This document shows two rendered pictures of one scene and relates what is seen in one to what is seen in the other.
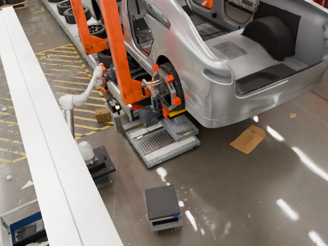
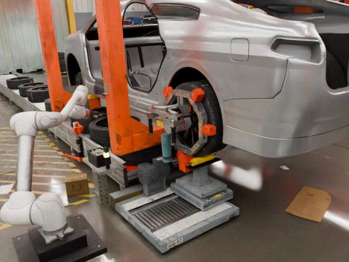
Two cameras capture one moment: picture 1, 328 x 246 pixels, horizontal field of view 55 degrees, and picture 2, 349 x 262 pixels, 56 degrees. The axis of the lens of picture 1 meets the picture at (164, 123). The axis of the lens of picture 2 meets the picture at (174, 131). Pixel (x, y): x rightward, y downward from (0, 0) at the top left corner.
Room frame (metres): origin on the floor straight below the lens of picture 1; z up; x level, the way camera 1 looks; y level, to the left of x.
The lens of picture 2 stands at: (0.89, 0.57, 1.65)
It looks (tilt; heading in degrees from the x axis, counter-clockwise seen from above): 18 degrees down; 348
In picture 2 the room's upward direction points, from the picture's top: 3 degrees counter-clockwise
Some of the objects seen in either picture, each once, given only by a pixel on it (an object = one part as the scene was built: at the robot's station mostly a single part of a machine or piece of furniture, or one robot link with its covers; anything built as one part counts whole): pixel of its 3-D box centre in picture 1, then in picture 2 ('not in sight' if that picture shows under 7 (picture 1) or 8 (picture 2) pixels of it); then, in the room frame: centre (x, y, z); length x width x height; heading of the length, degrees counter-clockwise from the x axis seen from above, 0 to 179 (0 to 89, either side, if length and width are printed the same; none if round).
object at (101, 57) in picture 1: (114, 54); (93, 119); (5.67, 0.78, 0.39); 0.66 x 0.66 x 0.24
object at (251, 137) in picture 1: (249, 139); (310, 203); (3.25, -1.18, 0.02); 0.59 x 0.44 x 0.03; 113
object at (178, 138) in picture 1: (179, 126); (200, 190); (3.59, -0.22, 0.13); 0.50 x 0.36 x 0.10; 23
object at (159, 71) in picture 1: (164, 90); (184, 121); (3.52, -0.06, 0.85); 0.54 x 0.07 x 0.54; 23
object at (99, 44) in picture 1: (104, 39); (81, 98); (5.75, 0.93, 0.69); 0.52 x 0.17 x 0.35; 113
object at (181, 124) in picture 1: (178, 116); (200, 172); (3.59, -0.22, 0.32); 0.40 x 0.30 x 0.28; 23
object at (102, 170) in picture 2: (114, 108); (99, 164); (3.83, 0.70, 0.44); 0.43 x 0.17 x 0.03; 23
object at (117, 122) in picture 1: (116, 119); (100, 184); (3.86, 0.71, 0.21); 0.10 x 0.10 x 0.42; 23
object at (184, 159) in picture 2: (169, 111); (188, 159); (3.54, -0.10, 0.48); 0.16 x 0.12 x 0.17; 113
